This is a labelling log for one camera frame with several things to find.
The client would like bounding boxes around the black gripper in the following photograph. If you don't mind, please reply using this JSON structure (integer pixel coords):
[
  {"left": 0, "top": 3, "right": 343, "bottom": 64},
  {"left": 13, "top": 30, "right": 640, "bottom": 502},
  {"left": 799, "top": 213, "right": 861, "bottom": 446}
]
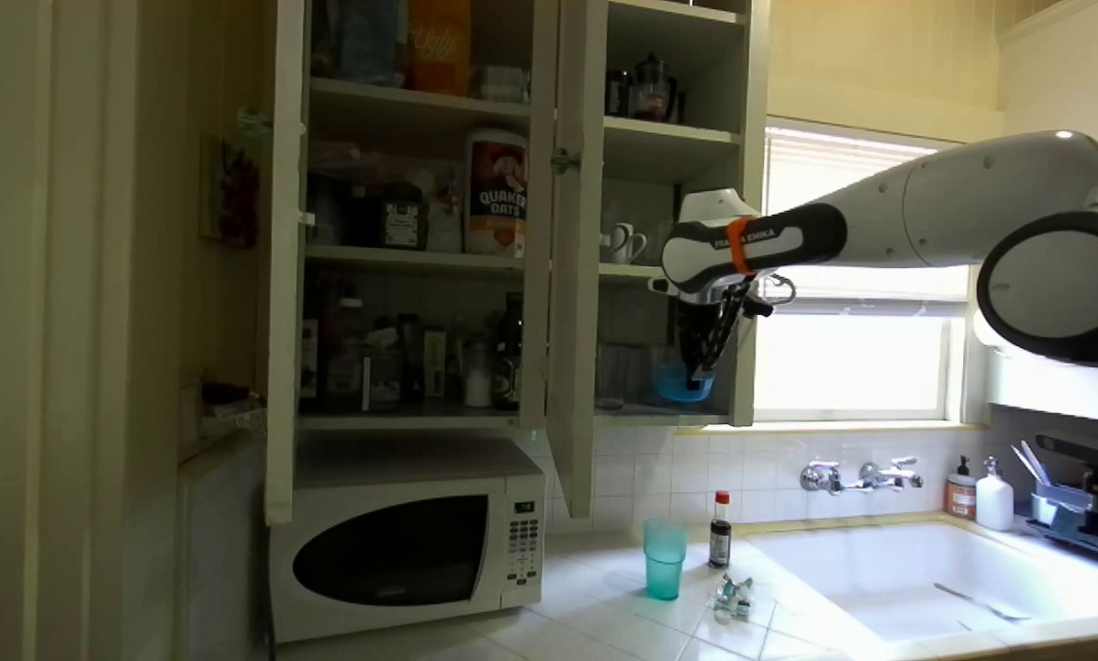
[{"left": 673, "top": 287, "right": 744, "bottom": 388}]

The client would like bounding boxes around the blue plastic bowl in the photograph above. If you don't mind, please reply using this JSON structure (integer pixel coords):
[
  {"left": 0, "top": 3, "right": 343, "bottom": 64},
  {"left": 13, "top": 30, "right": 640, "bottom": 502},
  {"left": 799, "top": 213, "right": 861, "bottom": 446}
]
[{"left": 646, "top": 348, "right": 719, "bottom": 412}]

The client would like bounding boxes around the cream cabinet door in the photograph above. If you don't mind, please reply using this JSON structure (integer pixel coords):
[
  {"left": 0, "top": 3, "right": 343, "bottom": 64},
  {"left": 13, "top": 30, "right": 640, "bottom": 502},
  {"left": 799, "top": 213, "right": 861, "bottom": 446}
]
[
  {"left": 261, "top": 0, "right": 317, "bottom": 529},
  {"left": 543, "top": 0, "right": 612, "bottom": 523}
]

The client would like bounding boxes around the white mug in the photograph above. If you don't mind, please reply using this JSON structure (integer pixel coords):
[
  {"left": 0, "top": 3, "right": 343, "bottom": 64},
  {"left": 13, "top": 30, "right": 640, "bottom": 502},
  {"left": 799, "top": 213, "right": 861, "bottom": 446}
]
[{"left": 597, "top": 217, "right": 650, "bottom": 263}]

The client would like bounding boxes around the soy sauce bottle red cap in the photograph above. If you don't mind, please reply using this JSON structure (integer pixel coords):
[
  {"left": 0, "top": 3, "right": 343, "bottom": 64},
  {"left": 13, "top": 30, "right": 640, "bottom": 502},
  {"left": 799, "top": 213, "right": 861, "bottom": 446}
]
[{"left": 706, "top": 489, "right": 738, "bottom": 573}]

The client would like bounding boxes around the tall dark bottle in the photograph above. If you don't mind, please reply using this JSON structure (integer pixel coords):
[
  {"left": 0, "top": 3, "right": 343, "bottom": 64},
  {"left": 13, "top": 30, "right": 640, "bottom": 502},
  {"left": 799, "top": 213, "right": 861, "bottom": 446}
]
[{"left": 483, "top": 290, "right": 524, "bottom": 416}]

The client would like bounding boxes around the teal plastic cup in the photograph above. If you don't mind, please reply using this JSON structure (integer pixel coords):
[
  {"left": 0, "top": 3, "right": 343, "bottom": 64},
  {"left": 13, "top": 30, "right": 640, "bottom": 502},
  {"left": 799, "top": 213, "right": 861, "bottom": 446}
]
[{"left": 640, "top": 517, "right": 692, "bottom": 606}]

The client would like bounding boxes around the chrome sink faucet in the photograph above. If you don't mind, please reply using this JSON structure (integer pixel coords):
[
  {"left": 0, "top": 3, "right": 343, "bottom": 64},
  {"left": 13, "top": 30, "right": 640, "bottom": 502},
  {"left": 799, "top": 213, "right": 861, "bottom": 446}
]
[{"left": 854, "top": 453, "right": 924, "bottom": 496}]

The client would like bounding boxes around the small white bottle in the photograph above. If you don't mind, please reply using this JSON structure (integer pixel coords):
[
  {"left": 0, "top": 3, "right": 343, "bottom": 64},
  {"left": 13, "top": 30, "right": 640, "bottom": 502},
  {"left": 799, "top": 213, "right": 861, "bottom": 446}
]
[{"left": 460, "top": 334, "right": 492, "bottom": 412}]

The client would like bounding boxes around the crushed clear plastic wrapper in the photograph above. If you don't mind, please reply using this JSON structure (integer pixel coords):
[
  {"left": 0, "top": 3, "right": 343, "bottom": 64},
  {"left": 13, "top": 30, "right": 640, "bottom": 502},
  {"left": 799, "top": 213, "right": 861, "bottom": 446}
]
[{"left": 711, "top": 569, "right": 759, "bottom": 625}]

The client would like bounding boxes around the white window blind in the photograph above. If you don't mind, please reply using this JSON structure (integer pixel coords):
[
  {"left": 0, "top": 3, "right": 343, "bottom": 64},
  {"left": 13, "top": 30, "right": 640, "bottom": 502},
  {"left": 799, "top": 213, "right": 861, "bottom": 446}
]
[{"left": 759, "top": 120, "right": 980, "bottom": 305}]

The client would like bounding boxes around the orange soap bottle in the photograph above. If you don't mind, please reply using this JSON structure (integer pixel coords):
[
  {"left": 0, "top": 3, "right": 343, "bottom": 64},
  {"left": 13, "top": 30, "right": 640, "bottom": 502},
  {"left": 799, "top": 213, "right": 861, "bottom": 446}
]
[{"left": 940, "top": 453, "right": 980, "bottom": 523}]

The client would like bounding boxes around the white sink basin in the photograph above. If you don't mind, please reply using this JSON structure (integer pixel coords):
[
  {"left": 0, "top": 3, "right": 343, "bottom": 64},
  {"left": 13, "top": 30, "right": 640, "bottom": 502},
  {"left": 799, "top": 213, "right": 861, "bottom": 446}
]
[{"left": 741, "top": 517, "right": 1098, "bottom": 651}]

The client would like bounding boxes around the white soap bottle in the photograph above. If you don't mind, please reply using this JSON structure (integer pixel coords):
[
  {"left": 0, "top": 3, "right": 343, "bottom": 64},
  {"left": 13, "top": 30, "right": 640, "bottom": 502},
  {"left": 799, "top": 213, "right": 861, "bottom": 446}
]
[{"left": 972, "top": 454, "right": 1017, "bottom": 533}]

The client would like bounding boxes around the dark jar white label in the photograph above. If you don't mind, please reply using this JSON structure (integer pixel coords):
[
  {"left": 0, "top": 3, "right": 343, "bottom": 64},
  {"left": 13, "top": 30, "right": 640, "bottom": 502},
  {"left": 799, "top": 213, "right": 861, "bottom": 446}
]
[{"left": 344, "top": 179, "right": 431, "bottom": 252}]

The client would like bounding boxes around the small pale packet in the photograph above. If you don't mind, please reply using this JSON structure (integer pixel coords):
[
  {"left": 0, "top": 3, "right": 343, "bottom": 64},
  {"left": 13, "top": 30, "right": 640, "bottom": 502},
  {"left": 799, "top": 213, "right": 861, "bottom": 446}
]
[{"left": 475, "top": 64, "right": 532, "bottom": 103}]

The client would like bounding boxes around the white microwave oven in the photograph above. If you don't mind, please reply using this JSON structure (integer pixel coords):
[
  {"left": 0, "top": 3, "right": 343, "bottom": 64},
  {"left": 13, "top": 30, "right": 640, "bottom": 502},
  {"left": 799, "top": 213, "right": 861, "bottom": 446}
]
[{"left": 264, "top": 468, "right": 552, "bottom": 651}]

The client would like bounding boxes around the dark dish rack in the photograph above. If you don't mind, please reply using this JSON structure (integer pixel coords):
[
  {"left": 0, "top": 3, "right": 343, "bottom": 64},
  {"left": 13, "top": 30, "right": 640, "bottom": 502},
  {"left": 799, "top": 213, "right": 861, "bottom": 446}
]
[{"left": 1025, "top": 432, "right": 1098, "bottom": 569}]

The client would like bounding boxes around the orange food box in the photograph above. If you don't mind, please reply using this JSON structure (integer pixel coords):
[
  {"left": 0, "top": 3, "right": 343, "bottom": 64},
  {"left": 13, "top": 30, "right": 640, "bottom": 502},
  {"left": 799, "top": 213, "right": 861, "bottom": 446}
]
[{"left": 405, "top": 0, "right": 479, "bottom": 97}]

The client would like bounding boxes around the dark clutter pile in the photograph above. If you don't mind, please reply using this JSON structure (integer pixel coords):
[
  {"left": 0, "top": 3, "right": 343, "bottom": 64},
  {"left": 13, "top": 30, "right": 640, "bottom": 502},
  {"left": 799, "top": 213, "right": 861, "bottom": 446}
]
[{"left": 195, "top": 377, "right": 269, "bottom": 432}]

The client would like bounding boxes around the dark food box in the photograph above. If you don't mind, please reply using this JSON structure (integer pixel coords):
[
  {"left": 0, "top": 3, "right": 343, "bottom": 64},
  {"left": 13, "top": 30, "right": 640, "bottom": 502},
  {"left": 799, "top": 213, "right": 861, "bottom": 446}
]
[{"left": 310, "top": 0, "right": 409, "bottom": 90}]

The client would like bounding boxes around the green red hanging decoration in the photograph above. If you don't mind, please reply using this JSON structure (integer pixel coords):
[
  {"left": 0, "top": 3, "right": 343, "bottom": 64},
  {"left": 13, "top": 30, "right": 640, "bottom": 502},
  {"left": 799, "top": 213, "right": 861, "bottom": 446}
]
[{"left": 208, "top": 106, "right": 269, "bottom": 252}]

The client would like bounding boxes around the black coiled cable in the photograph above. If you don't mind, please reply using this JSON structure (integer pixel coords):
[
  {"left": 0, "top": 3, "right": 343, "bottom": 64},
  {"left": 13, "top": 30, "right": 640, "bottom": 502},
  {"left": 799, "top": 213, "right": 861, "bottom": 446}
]
[{"left": 733, "top": 267, "right": 799, "bottom": 319}]

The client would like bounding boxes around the chrome faucet handle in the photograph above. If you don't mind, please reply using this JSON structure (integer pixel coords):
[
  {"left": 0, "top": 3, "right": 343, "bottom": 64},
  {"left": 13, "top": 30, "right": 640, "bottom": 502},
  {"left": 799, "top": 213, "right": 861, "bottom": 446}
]
[{"left": 797, "top": 454, "right": 848, "bottom": 496}]

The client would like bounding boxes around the white window frame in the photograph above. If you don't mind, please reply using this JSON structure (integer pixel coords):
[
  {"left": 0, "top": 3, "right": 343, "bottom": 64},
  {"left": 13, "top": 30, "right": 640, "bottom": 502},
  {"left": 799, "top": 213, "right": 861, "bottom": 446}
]
[{"left": 752, "top": 113, "right": 1098, "bottom": 429}]

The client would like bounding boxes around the cream wall cabinet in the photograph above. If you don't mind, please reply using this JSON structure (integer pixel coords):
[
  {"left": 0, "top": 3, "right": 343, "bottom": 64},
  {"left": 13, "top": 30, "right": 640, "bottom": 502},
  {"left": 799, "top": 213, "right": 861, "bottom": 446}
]
[{"left": 302, "top": 0, "right": 772, "bottom": 432}]

